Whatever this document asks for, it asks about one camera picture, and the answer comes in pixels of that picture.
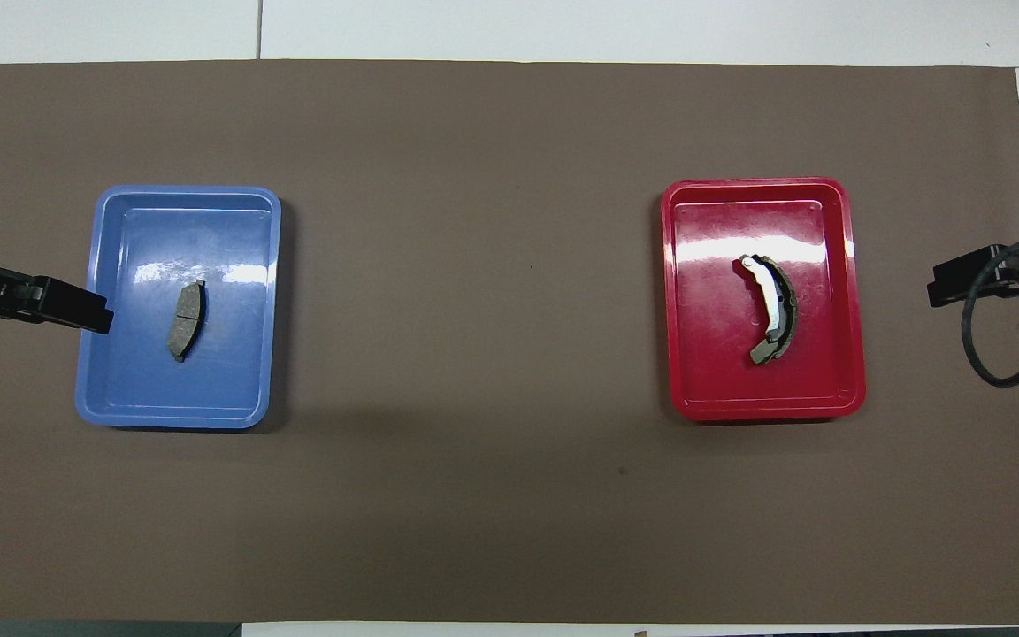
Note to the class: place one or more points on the red plastic tray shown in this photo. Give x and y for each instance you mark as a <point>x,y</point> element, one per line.
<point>713,354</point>

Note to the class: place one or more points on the curved brake shoe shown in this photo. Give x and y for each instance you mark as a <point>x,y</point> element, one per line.
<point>773,305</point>

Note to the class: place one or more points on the brown table mat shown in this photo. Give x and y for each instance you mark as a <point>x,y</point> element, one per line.
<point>474,495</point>

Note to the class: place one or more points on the grey brake pad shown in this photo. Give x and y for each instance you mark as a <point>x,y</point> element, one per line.
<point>186,323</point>

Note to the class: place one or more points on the blue plastic tray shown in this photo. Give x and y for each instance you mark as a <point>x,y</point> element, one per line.
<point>138,372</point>

